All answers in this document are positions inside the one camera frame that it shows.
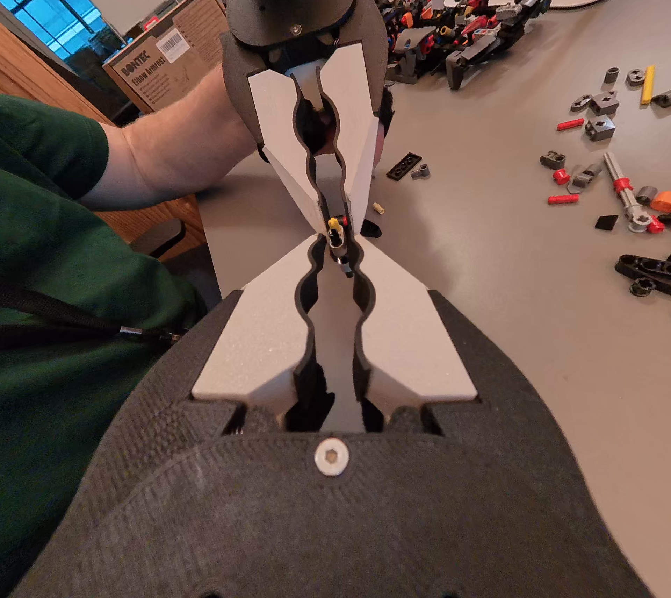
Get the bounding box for black bent lego beam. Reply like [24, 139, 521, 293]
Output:
[329, 236, 356, 280]

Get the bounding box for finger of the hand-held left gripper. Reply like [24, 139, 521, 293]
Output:
[247, 69, 328, 237]
[320, 42, 386, 237]

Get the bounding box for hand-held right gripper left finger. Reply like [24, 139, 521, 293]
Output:
[191, 234, 327, 429]

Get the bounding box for dark brown lego plate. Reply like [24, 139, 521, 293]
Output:
[386, 152, 423, 182]

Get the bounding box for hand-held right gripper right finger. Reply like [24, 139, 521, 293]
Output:
[350, 234, 479, 431]

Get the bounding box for partly built lego car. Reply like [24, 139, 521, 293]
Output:
[375, 0, 556, 91]

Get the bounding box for brown cardboard box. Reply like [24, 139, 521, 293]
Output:
[102, 0, 229, 114]

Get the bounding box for scattered loose lego pieces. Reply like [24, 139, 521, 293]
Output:
[540, 64, 671, 299]

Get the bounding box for person's left forearm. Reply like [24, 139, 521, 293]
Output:
[79, 63, 260, 213]

